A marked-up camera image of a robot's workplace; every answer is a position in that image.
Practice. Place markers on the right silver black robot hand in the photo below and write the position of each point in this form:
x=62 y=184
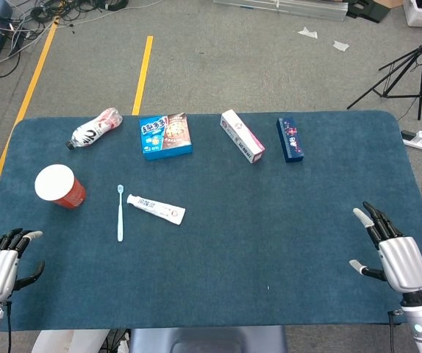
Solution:
x=406 y=263

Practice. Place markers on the red paper cup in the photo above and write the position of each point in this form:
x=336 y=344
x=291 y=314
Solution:
x=54 y=182

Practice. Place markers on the light blue toothbrush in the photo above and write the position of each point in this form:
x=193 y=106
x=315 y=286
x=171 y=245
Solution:
x=120 y=220

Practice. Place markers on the white toothpaste tube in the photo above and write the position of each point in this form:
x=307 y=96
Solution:
x=159 y=209

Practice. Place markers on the white pink toothpaste box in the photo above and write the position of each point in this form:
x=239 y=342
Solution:
x=242 y=136

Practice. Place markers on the white robot body panel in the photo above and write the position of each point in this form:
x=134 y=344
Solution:
x=67 y=342

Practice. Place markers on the dark blue narrow box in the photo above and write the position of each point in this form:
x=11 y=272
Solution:
x=290 y=139

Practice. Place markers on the plastic bottle white red label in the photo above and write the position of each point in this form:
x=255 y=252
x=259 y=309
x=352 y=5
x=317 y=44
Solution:
x=93 y=130

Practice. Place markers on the blue table mat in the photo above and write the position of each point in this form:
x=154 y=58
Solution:
x=233 y=239

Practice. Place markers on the blue cookie box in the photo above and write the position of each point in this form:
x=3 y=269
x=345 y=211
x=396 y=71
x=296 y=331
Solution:
x=165 y=136

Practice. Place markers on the crumpled white paper scrap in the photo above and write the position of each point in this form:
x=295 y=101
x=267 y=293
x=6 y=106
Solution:
x=308 y=33
x=340 y=45

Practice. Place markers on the black foam pieces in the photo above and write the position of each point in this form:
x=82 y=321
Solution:
x=369 y=11

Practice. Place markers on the flat brown cardboard piece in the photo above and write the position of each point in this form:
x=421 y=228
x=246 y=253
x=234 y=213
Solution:
x=389 y=3

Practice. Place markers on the aluminium profile rails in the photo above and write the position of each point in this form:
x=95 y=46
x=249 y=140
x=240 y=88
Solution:
x=288 y=9

